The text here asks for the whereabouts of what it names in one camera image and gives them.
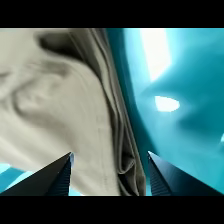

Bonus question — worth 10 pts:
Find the beige garment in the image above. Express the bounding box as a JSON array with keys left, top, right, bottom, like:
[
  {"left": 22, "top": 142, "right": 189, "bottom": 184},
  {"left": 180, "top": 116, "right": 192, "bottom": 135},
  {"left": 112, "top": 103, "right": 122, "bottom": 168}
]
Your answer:
[{"left": 0, "top": 28, "right": 147, "bottom": 197}]

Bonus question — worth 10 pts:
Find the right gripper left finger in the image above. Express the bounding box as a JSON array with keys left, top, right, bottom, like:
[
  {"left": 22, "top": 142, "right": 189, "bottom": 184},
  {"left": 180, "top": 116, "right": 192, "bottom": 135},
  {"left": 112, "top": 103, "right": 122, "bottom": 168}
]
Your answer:
[{"left": 0, "top": 151, "right": 75, "bottom": 197}]

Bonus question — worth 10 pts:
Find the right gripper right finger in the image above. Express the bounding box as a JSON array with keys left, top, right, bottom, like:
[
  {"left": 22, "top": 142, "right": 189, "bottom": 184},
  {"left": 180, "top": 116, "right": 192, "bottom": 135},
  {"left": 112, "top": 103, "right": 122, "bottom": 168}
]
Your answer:
[{"left": 147, "top": 150, "right": 224, "bottom": 197}]

